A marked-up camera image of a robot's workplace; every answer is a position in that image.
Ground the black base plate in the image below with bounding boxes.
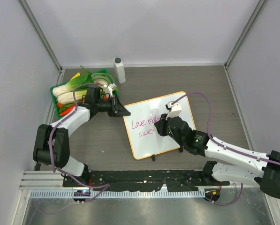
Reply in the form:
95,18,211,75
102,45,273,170
62,169,231,192

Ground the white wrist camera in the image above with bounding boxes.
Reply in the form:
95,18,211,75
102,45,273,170
165,102,182,120
103,83,117,98

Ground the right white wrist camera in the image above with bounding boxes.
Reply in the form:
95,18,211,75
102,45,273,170
165,102,182,120

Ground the green onion bundle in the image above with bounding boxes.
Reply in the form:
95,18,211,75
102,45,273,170
91,72,114,85

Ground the orange carrot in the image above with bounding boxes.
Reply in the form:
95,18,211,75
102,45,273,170
57,103,75,117

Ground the green plastic tray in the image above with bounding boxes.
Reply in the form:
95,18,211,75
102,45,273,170
50,68,114,119

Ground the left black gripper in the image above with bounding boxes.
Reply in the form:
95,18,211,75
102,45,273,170
96,95,130,118

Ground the white bottle grey cap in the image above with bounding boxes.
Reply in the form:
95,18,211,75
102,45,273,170
113,57,126,84

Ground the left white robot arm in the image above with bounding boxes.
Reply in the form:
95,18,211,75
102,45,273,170
33,83,131,187

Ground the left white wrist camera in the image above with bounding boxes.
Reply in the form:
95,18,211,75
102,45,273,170
103,83,117,98

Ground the bok choy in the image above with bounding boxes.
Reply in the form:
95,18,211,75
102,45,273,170
52,73,93,105

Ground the orange framed whiteboard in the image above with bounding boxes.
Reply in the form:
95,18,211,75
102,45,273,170
123,91,186,160

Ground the white slotted cable duct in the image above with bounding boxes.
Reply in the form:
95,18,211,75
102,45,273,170
30,189,205,199

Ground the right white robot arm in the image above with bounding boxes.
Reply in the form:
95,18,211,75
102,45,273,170
154,114,280,199

